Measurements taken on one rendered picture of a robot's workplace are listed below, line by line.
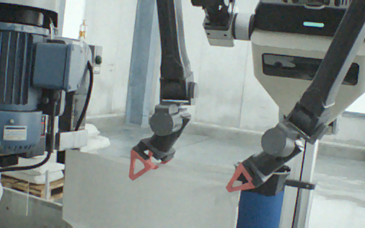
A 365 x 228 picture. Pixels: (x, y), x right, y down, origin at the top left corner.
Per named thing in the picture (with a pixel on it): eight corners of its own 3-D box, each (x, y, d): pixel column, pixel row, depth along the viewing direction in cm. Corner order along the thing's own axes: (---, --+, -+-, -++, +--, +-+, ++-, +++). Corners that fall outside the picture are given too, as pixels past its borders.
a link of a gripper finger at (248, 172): (216, 180, 103) (247, 157, 99) (225, 174, 109) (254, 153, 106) (232, 203, 101) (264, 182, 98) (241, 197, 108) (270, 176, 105)
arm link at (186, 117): (197, 114, 108) (179, 100, 110) (187, 116, 102) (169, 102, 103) (182, 136, 110) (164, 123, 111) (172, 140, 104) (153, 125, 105)
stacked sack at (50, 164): (81, 167, 429) (82, 154, 428) (41, 180, 367) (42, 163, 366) (48, 159, 444) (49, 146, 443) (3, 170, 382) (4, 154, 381)
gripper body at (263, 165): (240, 162, 97) (266, 143, 95) (251, 156, 107) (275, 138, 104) (257, 186, 96) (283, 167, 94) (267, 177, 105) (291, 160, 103)
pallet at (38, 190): (106, 181, 485) (107, 169, 484) (41, 205, 373) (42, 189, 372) (49, 167, 513) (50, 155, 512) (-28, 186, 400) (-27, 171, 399)
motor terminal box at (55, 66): (79, 101, 91) (84, 46, 90) (69, 105, 81) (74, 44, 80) (41, 97, 90) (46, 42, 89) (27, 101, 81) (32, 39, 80)
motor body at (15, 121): (54, 151, 90) (65, 31, 88) (2, 160, 76) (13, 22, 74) (3, 138, 96) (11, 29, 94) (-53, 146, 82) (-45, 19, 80)
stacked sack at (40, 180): (66, 180, 417) (66, 167, 415) (36, 187, 376) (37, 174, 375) (16, 166, 441) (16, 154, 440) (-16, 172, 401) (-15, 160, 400)
